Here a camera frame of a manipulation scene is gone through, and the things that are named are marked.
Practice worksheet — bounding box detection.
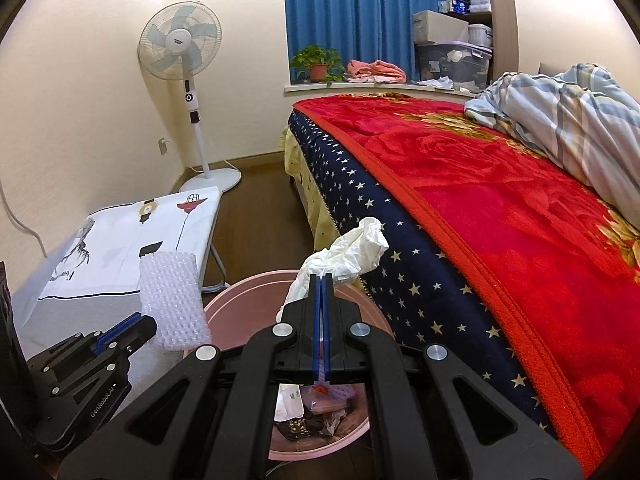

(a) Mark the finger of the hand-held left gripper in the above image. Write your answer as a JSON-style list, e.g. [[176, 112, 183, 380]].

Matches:
[[107, 315, 160, 361], [95, 311, 146, 351]]

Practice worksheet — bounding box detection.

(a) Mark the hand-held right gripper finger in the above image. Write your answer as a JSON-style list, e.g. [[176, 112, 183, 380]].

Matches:
[[59, 274, 324, 480], [322, 274, 584, 480]]

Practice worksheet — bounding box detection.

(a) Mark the cream plastic bag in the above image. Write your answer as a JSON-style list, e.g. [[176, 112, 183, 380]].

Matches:
[[284, 216, 390, 319]]

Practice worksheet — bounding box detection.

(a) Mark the pink round bin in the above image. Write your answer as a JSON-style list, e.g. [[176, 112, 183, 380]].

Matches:
[[203, 269, 396, 463]]

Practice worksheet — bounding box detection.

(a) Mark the grey covered table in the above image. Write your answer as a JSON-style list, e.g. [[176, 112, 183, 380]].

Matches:
[[10, 185, 231, 411]]

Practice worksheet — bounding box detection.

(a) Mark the navy starry bed sheet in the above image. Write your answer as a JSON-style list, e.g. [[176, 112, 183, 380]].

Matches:
[[287, 109, 557, 437]]

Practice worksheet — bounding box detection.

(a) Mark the white green-print plastic bag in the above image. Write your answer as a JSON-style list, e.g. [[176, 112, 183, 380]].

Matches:
[[274, 383, 306, 424]]

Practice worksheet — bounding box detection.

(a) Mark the white printed cloth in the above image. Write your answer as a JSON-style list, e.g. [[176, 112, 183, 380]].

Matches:
[[37, 185, 221, 302]]

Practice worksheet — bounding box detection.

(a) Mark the yellow starry bed skirt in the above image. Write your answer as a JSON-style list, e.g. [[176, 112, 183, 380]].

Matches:
[[283, 127, 346, 256]]

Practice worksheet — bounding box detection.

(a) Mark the black gold wrapper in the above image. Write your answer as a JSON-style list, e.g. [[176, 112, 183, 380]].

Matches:
[[275, 418, 329, 442]]

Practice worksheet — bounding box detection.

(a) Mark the red floral blanket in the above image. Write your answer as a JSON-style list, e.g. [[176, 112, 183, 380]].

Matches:
[[292, 92, 640, 477]]

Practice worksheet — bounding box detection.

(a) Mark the white windowsill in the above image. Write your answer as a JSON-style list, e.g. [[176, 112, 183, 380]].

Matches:
[[283, 79, 481, 97]]

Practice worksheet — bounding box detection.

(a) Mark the pink folded cloth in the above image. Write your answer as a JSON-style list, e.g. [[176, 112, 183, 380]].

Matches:
[[346, 58, 407, 84]]

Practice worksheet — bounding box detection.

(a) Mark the potted green plant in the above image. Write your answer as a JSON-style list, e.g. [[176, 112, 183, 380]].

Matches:
[[289, 45, 346, 85]]

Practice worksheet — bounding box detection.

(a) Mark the white crumpled cloth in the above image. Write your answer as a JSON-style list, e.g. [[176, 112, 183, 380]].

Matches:
[[417, 75, 474, 92]]

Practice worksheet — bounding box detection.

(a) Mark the large clear storage bin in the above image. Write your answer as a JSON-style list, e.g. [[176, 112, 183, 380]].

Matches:
[[414, 39, 494, 90]]

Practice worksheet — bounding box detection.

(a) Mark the white standing fan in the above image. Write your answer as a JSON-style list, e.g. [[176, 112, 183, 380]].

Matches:
[[137, 0, 244, 194]]

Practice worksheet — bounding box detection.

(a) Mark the blue curtain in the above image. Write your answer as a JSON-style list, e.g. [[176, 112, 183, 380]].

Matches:
[[282, 0, 451, 86]]

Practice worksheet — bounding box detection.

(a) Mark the plaid quilt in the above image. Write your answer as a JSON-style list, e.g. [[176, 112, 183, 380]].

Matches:
[[463, 62, 640, 222]]

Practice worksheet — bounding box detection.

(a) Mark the beige storage box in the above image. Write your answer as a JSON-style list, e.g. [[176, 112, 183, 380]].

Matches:
[[412, 9, 470, 44]]

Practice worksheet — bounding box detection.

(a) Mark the small clear lidded box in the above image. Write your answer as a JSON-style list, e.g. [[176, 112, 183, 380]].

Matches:
[[467, 23, 495, 49]]

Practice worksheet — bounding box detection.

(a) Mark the wooden shelf unit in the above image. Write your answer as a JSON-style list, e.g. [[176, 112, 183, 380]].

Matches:
[[447, 0, 519, 84]]

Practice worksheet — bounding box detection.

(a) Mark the grey wall cable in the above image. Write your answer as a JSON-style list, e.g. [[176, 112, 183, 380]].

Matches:
[[0, 175, 52, 262]]

